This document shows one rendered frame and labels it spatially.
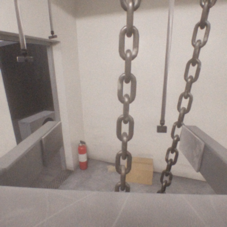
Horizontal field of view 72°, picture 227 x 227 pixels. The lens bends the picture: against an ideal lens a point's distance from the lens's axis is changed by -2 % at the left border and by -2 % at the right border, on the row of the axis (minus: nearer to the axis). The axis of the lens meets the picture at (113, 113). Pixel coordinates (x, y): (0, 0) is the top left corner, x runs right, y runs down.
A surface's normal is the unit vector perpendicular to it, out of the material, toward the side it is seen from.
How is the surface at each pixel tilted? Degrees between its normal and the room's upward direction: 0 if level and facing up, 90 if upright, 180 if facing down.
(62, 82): 90
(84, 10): 90
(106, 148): 90
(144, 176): 90
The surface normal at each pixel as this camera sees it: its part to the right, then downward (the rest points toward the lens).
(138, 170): -0.21, 0.30
